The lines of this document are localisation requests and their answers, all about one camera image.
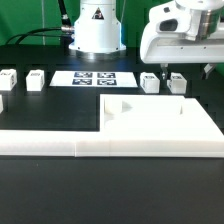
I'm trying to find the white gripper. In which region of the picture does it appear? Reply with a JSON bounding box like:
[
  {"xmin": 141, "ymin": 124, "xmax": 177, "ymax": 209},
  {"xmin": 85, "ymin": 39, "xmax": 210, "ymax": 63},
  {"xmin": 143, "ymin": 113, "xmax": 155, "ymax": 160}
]
[{"xmin": 140, "ymin": 0, "xmax": 224, "ymax": 80}]

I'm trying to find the white square table top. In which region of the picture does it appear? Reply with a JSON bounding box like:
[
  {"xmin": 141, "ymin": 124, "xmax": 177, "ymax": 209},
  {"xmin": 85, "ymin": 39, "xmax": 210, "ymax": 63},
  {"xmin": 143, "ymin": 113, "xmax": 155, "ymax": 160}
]
[{"xmin": 100, "ymin": 94, "xmax": 224, "ymax": 158}]

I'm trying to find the white L-shaped obstacle fence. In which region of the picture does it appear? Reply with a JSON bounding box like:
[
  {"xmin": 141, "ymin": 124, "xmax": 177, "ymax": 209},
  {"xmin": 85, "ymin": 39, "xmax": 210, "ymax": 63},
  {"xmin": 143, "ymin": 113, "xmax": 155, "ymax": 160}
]
[{"xmin": 0, "ymin": 98, "xmax": 224, "ymax": 158}]

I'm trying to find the white sheet with tags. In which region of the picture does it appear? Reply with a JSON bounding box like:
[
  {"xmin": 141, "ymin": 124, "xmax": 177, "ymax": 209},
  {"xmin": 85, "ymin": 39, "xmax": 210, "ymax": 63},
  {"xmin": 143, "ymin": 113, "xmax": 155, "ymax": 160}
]
[{"xmin": 50, "ymin": 71, "xmax": 137, "ymax": 88}]

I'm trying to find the white part at left edge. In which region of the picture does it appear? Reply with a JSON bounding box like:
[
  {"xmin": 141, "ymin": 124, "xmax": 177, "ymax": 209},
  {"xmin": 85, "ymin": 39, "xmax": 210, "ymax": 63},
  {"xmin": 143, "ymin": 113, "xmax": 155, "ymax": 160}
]
[{"xmin": 0, "ymin": 94, "xmax": 4, "ymax": 114}]

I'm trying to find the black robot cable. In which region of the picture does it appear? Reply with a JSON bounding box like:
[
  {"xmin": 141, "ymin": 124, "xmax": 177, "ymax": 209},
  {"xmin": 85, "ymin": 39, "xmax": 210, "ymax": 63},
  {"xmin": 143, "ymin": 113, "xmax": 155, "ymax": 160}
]
[{"xmin": 4, "ymin": 0, "xmax": 76, "ymax": 46}]

